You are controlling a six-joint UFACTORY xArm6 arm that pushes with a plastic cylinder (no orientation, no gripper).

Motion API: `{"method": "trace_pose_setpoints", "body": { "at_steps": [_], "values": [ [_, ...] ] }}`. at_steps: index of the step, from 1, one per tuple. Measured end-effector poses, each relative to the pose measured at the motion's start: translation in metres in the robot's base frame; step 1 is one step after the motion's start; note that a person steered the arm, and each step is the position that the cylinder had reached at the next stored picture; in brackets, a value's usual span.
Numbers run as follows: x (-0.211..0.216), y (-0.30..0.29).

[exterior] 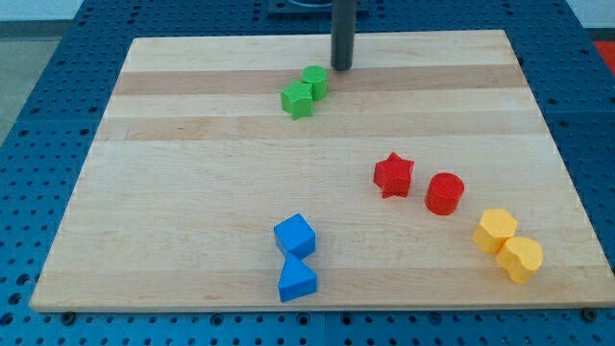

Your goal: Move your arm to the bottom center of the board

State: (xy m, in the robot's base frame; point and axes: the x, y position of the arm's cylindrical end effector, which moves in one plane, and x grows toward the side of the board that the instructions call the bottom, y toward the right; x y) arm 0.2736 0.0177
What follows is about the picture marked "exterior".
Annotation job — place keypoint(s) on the wooden board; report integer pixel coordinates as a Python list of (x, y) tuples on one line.
[(194, 163)]

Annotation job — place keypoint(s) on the blue cube block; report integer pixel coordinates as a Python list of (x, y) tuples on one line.
[(295, 236)]

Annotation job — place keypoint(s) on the green star block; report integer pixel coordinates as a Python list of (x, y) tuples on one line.
[(296, 99)]

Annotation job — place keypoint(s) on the red star block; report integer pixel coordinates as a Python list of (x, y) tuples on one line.
[(394, 176)]

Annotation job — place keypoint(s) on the green cylinder block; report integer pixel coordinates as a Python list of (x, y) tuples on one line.
[(317, 77)]

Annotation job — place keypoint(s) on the blue triangle block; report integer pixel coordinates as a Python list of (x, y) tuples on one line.
[(296, 280)]

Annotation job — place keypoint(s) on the red cylinder block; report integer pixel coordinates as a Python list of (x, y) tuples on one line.
[(444, 193)]

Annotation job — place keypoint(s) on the yellow hexagon block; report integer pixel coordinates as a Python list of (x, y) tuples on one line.
[(495, 227)]

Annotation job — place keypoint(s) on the yellow heart block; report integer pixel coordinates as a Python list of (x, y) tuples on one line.
[(521, 257)]

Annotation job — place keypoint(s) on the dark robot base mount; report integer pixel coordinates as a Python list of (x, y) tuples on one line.
[(302, 9)]

